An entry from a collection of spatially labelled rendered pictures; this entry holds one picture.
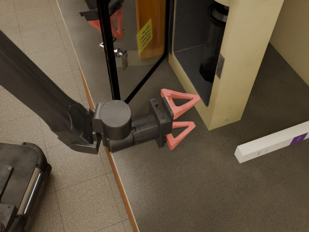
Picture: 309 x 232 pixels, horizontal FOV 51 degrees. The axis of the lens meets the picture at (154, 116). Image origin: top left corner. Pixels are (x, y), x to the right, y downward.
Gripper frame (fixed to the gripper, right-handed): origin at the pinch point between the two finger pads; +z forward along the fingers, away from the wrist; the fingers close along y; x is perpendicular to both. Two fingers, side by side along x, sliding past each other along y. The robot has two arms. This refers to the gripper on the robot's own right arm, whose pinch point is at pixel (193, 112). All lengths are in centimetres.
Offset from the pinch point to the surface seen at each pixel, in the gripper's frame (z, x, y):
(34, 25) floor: -36, 211, -122
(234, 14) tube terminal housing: 12.1, 9.5, 15.7
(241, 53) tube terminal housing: 16.0, 8.7, 4.4
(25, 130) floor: -58, 104, -121
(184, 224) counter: -6.6, -14.7, -25.7
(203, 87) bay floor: 14.8, 19.3, -18.3
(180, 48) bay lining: 14.7, 36.9, -17.3
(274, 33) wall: 55, 38, -24
